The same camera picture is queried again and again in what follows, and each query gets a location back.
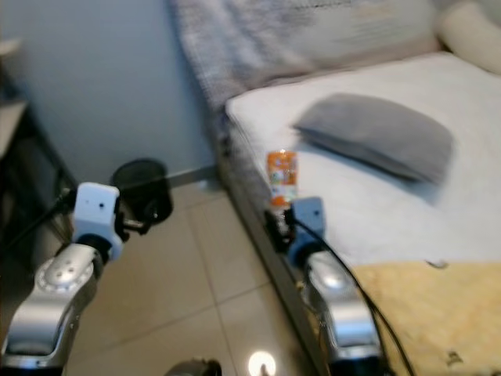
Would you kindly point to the grey patterned folded duvet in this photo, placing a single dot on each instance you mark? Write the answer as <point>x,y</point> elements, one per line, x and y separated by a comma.
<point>297,35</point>

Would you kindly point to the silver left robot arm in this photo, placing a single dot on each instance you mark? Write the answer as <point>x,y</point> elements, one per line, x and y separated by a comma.
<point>47,305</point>

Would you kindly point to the white bed mattress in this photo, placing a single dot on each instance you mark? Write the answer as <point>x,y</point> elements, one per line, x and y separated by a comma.
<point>399,223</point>

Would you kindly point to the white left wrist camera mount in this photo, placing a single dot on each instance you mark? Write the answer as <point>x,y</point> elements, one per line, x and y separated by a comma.
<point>95,211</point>

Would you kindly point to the dark robot foot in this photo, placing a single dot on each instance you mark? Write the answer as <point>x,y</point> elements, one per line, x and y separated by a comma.
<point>194,368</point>

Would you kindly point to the grey fleece pillow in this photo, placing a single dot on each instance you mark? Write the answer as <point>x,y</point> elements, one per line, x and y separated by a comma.
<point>383,137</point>

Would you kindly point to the black round waste bin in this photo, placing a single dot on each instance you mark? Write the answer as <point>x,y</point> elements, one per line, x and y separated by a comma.
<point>150,196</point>

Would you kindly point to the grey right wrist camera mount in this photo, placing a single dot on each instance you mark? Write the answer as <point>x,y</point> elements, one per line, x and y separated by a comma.
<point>309,219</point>

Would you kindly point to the orange drink bottle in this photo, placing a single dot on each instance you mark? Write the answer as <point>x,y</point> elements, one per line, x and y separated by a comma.
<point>282,176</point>

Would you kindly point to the yellow cartoon print blanket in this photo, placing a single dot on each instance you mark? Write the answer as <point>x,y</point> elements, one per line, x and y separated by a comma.
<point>454,313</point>

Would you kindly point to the grey fabric bed frame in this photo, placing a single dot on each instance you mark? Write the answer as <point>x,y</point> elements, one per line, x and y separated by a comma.
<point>250,219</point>

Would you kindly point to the cream round pillow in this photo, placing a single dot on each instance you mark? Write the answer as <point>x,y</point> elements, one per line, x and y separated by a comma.
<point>470,35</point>

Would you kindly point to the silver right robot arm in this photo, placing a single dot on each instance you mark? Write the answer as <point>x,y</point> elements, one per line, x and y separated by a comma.
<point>340,313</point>

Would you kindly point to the black frame shelf rack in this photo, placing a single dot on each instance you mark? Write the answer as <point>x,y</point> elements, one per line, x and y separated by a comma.
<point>12,117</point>

